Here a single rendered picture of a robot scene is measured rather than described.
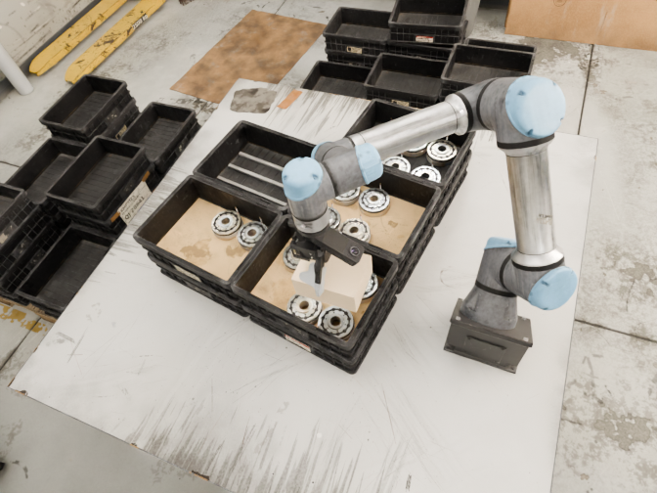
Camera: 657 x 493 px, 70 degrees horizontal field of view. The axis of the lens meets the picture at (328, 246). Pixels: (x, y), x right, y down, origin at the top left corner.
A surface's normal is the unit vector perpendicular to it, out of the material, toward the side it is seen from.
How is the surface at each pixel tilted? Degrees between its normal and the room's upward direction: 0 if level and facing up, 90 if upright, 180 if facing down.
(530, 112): 50
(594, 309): 0
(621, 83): 0
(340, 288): 0
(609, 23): 72
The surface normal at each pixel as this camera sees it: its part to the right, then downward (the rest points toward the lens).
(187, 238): -0.11, -0.56
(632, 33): -0.40, 0.58
